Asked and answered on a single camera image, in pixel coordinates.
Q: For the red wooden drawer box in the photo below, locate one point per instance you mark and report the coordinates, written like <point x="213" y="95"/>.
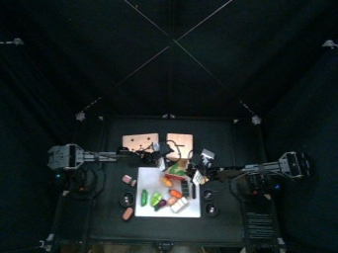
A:
<point x="176" y="176"/>

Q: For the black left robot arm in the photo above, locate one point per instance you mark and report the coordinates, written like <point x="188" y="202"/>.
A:
<point x="89" y="156"/>

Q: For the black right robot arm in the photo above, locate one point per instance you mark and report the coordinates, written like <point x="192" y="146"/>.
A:
<point x="264" y="168"/>

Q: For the yellow white toy block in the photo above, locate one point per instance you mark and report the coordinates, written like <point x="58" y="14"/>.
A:
<point x="200" y="177"/>

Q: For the wooden box with three holes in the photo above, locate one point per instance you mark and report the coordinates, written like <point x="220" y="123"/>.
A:
<point x="139" y="142"/>

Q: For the green leafy toy vegetable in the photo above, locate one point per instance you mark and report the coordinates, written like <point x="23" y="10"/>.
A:
<point x="177" y="169"/>

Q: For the white cutting board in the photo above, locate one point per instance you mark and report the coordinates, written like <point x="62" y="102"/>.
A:
<point x="151" y="179"/>

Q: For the orange yellow toy food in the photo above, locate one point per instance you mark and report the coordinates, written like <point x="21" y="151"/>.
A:
<point x="166" y="182"/>

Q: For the pink white sushi toy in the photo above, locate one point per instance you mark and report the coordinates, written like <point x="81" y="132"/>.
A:
<point x="129" y="180"/>

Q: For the black small bowl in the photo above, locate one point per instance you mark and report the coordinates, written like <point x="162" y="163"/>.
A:
<point x="127" y="199"/>
<point x="212" y="209"/>
<point x="208" y="194"/>

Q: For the orange toy carrot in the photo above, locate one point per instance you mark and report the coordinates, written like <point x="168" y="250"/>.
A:
<point x="176" y="193"/>

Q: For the green toy lettuce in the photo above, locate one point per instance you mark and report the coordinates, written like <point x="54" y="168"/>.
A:
<point x="145" y="197"/>

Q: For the light green toy cabbage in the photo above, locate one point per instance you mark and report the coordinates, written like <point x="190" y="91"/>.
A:
<point x="157" y="199"/>

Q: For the peach toy egg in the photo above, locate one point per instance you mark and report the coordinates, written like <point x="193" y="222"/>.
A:
<point x="172" y="200"/>

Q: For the purple toy eggplant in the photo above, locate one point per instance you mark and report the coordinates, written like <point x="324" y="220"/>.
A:
<point x="161" y="205"/>

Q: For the white sushi roll toy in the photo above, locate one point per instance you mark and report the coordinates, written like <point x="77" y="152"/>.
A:
<point x="180" y="205"/>

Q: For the salmon pink toy sausage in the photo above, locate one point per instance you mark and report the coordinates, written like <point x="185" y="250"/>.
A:
<point x="127" y="213"/>

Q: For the white text label sticker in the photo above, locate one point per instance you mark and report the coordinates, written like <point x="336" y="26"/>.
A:
<point x="260" y="224"/>

